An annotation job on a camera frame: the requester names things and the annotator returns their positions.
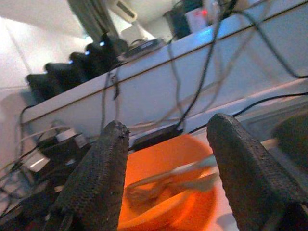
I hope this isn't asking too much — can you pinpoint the black rectangular device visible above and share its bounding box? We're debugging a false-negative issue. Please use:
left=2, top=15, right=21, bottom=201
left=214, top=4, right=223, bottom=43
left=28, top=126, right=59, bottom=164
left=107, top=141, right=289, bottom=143
left=164, top=9, right=191, bottom=39

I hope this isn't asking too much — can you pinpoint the orange plastic bowl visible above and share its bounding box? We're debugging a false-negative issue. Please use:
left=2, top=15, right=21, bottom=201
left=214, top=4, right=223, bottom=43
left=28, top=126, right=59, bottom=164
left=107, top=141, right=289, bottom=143
left=117, top=133, right=220, bottom=231

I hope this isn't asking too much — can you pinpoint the black charger with blue light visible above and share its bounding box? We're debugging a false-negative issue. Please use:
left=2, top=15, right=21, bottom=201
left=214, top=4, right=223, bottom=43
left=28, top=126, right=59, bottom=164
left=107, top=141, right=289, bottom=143
left=26, top=73, right=64, bottom=102
left=85, top=33, right=128, bottom=73
left=69, top=51, right=102, bottom=79
left=45, top=62, right=86, bottom=91

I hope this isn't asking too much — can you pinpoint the grey curtain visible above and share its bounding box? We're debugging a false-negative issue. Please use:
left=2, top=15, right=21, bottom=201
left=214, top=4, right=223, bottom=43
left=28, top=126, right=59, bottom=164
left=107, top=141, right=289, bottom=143
left=66, top=0, right=119, bottom=39

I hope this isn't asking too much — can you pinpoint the black box with white label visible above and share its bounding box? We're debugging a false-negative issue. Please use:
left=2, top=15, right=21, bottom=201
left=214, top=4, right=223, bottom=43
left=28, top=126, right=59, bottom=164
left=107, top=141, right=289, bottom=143
left=36, top=127, right=92, bottom=165

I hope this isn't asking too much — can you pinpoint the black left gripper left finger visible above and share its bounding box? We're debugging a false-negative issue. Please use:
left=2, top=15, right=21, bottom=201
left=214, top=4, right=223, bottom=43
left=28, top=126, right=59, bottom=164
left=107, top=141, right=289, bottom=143
left=44, top=120, right=131, bottom=231

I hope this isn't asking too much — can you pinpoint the white box with red light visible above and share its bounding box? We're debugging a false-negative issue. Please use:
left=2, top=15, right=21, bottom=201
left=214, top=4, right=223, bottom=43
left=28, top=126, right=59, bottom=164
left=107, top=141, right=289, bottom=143
left=184, top=6, right=214, bottom=34

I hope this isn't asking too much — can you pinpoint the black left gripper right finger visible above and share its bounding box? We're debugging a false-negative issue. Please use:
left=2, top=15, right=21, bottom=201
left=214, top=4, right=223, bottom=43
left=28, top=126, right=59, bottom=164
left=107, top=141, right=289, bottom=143
left=206, top=113, right=308, bottom=231

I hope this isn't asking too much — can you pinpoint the black power strip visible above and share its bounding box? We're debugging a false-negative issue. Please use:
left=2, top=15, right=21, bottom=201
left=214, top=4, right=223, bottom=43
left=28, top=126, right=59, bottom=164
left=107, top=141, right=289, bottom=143
left=0, top=168, right=71, bottom=231

